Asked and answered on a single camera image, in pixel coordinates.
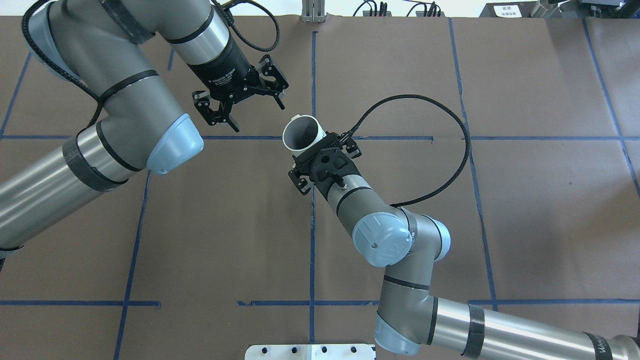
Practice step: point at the brown paper table cover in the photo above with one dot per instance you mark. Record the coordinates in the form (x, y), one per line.
(223, 252)

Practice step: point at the white ribbed HOME mug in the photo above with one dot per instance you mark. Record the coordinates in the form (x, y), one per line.
(302, 132)

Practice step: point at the aluminium frame post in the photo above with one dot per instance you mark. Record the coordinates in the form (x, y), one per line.
(313, 11)

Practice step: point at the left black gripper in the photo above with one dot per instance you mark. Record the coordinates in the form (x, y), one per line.
(223, 68)

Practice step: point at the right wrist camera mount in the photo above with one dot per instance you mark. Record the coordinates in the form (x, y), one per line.
(329, 167)

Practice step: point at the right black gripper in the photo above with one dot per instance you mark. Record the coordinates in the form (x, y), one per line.
(299, 182)

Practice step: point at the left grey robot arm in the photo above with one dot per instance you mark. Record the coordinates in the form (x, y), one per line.
(137, 124)

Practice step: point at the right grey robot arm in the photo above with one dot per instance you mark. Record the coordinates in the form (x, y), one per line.
(455, 290)

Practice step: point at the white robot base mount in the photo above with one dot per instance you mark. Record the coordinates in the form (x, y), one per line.
(331, 351)

